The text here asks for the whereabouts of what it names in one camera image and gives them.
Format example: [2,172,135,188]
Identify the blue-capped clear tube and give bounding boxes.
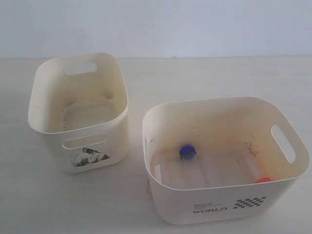
[179,145,204,188]

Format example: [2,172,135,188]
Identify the orange-capped clear tube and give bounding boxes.
[244,156,272,183]

